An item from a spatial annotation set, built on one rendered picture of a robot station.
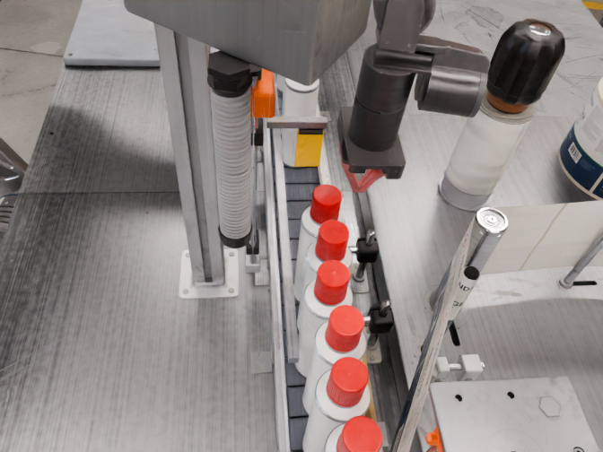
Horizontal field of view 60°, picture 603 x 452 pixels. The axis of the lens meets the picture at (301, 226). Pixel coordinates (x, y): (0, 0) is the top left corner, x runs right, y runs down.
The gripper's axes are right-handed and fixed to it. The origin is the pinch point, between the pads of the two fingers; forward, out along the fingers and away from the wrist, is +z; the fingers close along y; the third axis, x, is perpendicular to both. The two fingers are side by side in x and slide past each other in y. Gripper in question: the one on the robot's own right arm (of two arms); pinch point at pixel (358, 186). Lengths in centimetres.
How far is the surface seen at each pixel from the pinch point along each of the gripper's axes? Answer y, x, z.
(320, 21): -15.5, 10.2, -32.3
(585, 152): 14.7, -41.9, 7.0
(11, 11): 217, 134, 105
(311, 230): -9.6, 7.3, -3.0
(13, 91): 151, 116, 104
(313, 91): 17.1, 4.8, -2.0
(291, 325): -17.3, 9.6, 4.9
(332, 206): -9.3, 5.4, -7.0
